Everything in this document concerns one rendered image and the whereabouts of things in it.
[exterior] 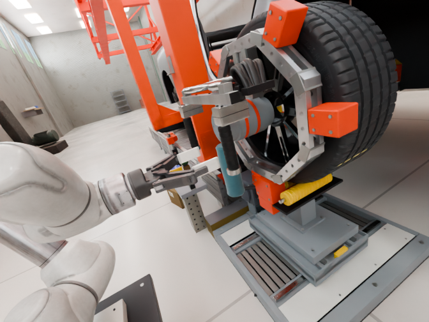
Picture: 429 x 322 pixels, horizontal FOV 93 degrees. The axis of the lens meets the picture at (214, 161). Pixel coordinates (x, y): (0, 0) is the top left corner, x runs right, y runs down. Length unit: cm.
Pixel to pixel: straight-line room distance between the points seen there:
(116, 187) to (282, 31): 56
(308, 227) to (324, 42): 82
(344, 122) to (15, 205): 64
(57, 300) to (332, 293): 100
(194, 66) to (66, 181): 96
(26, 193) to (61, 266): 54
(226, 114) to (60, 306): 67
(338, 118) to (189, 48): 87
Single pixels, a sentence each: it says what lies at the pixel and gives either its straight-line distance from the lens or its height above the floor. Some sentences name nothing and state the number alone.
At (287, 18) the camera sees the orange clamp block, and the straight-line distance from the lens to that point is 65.
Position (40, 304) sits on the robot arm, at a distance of 77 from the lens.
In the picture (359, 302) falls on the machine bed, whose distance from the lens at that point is 114.
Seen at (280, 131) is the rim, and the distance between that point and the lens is 89.
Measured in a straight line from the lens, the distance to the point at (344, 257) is 119.
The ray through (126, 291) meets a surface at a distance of 109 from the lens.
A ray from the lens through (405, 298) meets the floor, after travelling 130.
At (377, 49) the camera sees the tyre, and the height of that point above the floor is 98.
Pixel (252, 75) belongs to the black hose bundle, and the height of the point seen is 100.
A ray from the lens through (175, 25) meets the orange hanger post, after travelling 123.
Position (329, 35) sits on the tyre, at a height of 105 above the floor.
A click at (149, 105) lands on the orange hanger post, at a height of 87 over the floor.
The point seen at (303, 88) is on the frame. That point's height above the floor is 94.
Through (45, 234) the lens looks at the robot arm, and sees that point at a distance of 55.
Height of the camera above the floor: 103
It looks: 22 degrees down
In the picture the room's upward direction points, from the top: 15 degrees counter-clockwise
